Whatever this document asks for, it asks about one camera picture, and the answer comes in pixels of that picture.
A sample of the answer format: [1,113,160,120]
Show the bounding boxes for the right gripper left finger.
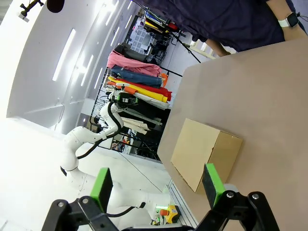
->
[40,167,120,231]

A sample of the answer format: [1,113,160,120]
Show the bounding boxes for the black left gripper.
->
[118,92,140,108]

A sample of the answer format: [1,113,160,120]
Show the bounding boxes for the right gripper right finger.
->
[194,163,282,231]

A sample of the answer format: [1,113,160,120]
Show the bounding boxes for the brown cardboard box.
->
[170,117,244,193]

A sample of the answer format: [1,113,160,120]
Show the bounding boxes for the person's right forearm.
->
[205,38,232,57]

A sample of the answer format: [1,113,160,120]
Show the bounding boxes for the person's left forearm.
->
[266,0,289,22]

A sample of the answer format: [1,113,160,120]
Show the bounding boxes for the yellow emergency stop button box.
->
[157,204,180,224]

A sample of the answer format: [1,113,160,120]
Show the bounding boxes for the person's left hand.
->
[285,23,308,42]

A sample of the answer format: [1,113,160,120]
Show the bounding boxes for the light grey garment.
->
[129,92,171,111]

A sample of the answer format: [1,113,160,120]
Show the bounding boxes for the blue denim garment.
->
[110,65,163,89]

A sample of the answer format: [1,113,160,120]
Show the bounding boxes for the beige garment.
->
[120,116,152,133]

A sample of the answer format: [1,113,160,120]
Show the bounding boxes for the yellow garment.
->
[107,76,169,103]

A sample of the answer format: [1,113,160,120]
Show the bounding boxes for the red garment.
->
[113,80,173,102]

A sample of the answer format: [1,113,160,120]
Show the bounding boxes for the pink garment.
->
[107,50,164,77]

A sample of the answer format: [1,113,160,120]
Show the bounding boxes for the long white light strip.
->
[52,28,77,82]
[80,54,94,87]
[94,67,103,90]

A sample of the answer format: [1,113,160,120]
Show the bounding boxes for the black garment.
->
[113,44,149,64]

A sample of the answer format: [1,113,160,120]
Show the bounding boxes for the black metal clothes rack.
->
[90,64,183,135]

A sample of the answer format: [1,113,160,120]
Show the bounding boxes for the black tripod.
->
[168,30,202,64]

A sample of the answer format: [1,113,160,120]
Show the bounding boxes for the rack of colourful clothes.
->
[143,7,180,34]

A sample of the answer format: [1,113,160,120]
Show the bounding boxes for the black round dome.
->
[46,0,65,13]

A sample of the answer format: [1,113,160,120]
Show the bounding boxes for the person in navy jacket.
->
[133,0,308,52]

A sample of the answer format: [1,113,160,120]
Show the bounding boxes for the aluminium slatted mounting frame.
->
[165,179,202,226]

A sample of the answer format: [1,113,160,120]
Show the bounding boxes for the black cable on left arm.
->
[76,103,146,218]

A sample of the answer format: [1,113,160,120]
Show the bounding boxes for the slatted light wooden frame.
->
[191,38,218,60]

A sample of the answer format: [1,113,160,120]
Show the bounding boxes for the black clamp camera mount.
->
[19,0,46,23]

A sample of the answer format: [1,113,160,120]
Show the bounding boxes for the white-strap wristwatch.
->
[278,12,300,28]

